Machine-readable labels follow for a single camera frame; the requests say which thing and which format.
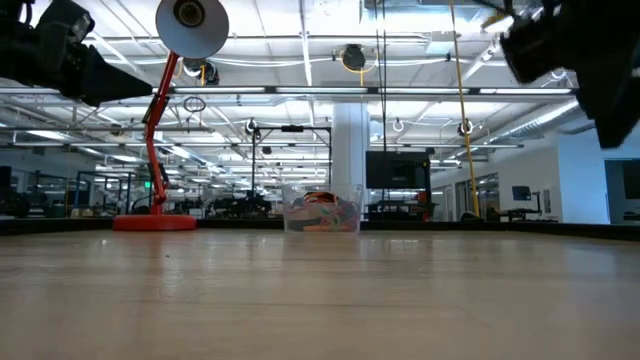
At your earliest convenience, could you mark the black monitor on stand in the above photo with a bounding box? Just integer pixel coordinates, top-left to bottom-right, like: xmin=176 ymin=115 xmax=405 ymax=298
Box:
xmin=365 ymin=149 xmax=434 ymax=221

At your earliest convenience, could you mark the black camera rig frame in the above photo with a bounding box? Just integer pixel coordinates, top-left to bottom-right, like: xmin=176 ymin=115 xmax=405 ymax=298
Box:
xmin=251 ymin=123 xmax=334 ymax=201

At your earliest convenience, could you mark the white building column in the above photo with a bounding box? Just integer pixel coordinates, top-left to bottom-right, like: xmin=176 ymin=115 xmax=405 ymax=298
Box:
xmin=331 ymin=102 xmax=372 ymax=191

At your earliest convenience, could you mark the long ceiling light strip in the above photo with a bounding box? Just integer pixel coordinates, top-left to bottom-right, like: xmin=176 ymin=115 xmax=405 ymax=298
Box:
xmin=0 ymin=84 xmax=579 ymax=97

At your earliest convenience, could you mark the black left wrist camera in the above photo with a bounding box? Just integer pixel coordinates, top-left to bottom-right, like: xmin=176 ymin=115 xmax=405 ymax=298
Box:
xmin=37 ymin=0 xmax=96 ymax=49

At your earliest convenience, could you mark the black ceiling cable reel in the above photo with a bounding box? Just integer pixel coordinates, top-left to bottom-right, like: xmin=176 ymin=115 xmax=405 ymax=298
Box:
xmin=339 ymin=42 xmax=379 ymax=74
xmin=181 ymin=56 xmax=222 ymax=86

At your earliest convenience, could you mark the clear plastic bin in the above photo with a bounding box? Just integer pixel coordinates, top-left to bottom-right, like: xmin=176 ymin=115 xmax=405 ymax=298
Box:
xmin=281 ymin=183 xmax=364 ymax=235

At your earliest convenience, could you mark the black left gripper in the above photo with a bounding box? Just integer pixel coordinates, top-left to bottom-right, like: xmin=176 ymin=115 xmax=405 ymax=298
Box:
xmin=46 ymin=44 xmax=154 ymax=109

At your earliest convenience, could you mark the thin olive rubber band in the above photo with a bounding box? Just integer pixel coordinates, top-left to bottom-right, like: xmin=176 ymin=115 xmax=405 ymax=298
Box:
xmin=474 ymin=0 xmax=517 ymax=30

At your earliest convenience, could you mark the yellow power cord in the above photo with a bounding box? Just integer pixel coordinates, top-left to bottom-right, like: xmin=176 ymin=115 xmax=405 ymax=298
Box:
xmin=448 ymin=0 xmax=481 ymax=217

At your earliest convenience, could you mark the black table frame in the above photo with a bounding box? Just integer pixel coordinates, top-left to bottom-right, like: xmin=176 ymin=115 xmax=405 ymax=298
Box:
xmin=0 ymin=217 xmax=640 ymax=242

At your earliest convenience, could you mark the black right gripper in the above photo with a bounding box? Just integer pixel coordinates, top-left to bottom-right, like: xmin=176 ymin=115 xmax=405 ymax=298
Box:
xmin=500 ymin=0 xmax=609 ymax=85

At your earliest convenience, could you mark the red desk lamp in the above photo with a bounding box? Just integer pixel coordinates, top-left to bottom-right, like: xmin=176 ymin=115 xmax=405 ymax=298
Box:
xmin=111 ymin=0 xmax=231 ymax=232

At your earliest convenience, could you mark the black background robot station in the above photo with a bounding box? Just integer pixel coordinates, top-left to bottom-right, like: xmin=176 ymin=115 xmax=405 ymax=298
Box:
xmin=179 ymin=194 xmax=275 ymax=220

